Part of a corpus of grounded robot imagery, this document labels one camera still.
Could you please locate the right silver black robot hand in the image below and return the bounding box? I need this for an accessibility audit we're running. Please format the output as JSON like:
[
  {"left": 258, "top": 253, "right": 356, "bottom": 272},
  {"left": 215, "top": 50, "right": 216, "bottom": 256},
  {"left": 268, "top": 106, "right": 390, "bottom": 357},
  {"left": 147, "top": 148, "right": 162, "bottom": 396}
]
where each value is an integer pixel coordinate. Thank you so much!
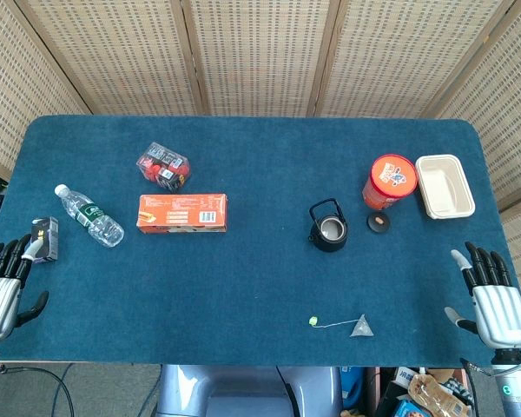
[{"left": 444, "top": 241, "right": 521, "bottom": 350}]

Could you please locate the pyramid tea bag with string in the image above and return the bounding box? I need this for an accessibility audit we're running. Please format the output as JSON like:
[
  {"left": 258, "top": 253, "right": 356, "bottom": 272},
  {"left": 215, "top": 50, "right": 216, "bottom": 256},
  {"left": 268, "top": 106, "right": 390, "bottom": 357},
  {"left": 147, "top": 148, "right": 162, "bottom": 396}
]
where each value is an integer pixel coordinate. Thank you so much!
[{"left": 307, "top": 313, "right": 374, "bottom": 339}]

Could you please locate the brown plastic snack packet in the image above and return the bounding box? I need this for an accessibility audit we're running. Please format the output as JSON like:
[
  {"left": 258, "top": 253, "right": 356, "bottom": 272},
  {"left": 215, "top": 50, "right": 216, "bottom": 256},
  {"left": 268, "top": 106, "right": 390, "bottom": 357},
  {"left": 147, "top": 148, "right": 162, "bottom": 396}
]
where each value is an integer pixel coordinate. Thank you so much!
[{"left": 407, "top": 374, "right": 471, "bottom": 417}]

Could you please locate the black teapot lid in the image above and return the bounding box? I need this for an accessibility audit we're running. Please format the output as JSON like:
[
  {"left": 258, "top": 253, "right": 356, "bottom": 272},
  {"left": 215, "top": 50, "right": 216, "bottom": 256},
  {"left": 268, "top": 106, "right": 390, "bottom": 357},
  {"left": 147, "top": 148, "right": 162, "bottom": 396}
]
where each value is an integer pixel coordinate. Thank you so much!
[{"left": 366, "top": 212, "right": 391, "bottom": 234}]

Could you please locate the clear plastic water bottle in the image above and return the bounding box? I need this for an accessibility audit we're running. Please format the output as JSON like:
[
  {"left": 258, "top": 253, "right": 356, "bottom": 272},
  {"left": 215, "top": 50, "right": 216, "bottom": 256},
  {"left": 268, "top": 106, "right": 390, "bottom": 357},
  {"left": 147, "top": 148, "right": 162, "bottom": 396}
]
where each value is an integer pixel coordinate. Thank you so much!
[{"left": 54, "top": 183, "right": 126, "bottom": 248}]

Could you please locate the beige rectangular food tray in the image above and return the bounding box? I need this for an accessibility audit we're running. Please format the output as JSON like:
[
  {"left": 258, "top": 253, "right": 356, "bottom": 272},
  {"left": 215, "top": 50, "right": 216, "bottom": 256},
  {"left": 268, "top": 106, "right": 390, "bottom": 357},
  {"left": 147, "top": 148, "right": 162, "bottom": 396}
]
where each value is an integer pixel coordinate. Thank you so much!
[{"left": 414, "top": 154, "right": 477, "bottom": 221}]

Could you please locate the blue snack box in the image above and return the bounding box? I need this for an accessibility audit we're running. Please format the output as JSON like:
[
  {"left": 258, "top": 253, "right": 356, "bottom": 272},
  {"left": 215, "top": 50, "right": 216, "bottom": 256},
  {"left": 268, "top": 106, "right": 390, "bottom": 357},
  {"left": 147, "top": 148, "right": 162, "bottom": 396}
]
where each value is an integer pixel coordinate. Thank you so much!
[{"left": 392, "top": 398, "right": 422, "bottom": 417}]

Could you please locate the blue package under table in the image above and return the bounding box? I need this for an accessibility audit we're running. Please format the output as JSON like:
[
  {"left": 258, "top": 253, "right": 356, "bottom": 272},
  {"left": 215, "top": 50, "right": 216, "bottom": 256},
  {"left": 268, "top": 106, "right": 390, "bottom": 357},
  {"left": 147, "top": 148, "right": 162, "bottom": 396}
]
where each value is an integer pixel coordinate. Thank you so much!
[{"left": 340, "top": 367, "right": 366, "bottom": 409}]

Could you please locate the orange canister with printed lid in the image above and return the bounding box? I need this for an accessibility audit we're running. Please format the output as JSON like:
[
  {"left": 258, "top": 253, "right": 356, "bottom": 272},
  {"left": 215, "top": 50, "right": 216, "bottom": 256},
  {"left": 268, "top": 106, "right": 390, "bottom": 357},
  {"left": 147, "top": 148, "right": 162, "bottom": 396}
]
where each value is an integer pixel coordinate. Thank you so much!
[{"left": 362, "top": 154, "right": 419, "bottom": 213}]

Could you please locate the orange carton box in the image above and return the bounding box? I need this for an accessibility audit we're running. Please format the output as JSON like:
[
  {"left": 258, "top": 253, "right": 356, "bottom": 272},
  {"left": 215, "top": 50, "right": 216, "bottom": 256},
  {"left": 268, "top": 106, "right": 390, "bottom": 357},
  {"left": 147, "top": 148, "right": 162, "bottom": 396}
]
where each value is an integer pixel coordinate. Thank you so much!
[{"left": 135, "top": 193, "right": 228, "bottom": 235}]

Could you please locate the clear box of red snacks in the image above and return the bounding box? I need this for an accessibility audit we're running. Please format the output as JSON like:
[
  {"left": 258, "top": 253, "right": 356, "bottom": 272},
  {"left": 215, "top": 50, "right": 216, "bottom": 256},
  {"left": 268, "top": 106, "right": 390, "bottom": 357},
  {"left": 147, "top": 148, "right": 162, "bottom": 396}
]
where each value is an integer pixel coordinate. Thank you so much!
[{"left": 135, "top": 141, "right": 193, "bottom": 193}]

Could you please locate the blue felt table mat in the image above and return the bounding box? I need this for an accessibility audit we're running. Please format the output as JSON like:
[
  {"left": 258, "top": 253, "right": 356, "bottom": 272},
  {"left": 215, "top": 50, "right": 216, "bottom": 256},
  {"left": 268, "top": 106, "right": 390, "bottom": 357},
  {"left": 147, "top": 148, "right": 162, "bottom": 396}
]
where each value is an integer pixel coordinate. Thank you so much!
[{"left": 0, "top": 115, "right": 521, "bottom": 368}]

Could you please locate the grey-blue robot torso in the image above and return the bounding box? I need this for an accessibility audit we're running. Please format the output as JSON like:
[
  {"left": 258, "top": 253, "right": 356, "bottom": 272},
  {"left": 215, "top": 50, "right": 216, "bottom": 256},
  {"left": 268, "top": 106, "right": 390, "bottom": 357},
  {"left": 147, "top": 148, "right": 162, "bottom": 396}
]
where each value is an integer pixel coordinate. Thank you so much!
[{"left": 155, "top": 364, "right": 344, "bottom": 417}]

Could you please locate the woven rattan folding screen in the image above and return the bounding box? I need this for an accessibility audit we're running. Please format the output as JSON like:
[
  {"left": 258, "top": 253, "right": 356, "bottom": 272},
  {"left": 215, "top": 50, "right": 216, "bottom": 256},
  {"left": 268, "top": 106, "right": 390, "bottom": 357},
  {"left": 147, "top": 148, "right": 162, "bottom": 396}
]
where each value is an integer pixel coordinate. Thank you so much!
[{"left": 0, "top": 0, "right": 521, "bottom": 335}]

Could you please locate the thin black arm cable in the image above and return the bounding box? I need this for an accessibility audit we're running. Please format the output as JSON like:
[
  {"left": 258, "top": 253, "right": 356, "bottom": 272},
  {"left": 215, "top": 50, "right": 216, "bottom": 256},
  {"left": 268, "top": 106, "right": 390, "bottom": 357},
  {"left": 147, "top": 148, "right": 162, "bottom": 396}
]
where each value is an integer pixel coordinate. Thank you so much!
[{"left": 459, "top": 357, "right": 497, "bottom": 378}]

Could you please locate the black teapot with handle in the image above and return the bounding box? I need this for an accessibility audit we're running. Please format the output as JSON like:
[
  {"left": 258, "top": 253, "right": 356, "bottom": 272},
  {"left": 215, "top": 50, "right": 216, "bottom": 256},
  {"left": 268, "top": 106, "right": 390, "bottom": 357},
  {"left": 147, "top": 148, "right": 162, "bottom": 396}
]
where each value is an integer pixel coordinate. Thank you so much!
[{"left": 307, "top": 198, "right": 349, "bottom": 253}]

